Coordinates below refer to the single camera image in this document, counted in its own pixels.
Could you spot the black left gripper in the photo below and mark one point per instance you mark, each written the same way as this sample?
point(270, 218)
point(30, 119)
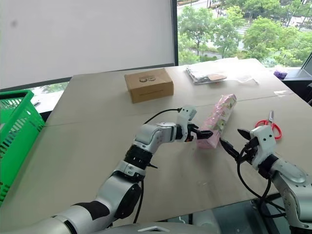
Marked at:
point(191, 134)

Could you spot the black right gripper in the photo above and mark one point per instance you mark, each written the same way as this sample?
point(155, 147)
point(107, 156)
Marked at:
point(249, 152)

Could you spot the pink patterned long package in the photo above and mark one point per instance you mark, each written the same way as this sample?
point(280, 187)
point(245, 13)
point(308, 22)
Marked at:
point(220, 114)

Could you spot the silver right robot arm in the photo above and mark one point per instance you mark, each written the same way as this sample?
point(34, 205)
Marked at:
point(290, 180)

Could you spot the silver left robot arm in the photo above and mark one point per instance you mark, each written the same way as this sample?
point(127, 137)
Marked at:
point(117, 187)

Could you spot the clear bag with items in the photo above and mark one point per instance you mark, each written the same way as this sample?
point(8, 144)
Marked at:
point(203, 75)

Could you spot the green plastic basket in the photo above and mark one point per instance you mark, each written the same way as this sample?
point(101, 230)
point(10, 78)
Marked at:
point(18, 131)

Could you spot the crumpled clear plastic wrap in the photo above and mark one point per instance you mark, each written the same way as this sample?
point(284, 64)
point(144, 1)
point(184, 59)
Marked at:
point(245, 78)

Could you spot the brown cardboard box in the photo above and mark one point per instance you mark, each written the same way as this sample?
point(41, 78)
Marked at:
point(150, 84)

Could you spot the small purple object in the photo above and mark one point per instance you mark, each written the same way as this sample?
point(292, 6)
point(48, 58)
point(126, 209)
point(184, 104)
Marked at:
point(280, 73)

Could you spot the black side desk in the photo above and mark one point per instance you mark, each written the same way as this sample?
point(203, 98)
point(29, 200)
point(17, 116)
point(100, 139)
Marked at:
point(301, 80)

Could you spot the grey robot torso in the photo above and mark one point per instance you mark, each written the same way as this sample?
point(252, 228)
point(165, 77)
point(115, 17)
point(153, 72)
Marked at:
point(158, 228)

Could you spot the white roller screen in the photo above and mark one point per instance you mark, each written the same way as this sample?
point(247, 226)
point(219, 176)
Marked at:
point(85, 36)

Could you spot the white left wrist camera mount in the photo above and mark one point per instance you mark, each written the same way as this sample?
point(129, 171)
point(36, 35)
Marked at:
point(185, 113)

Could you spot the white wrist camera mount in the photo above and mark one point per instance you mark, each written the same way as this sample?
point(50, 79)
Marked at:
point(185, 113)
point(264, 141)

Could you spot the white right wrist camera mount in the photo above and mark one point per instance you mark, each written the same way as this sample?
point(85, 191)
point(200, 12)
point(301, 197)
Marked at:
point(264, 141)

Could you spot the black window frame post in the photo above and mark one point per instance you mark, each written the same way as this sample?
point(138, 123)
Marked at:
point(174, 31)

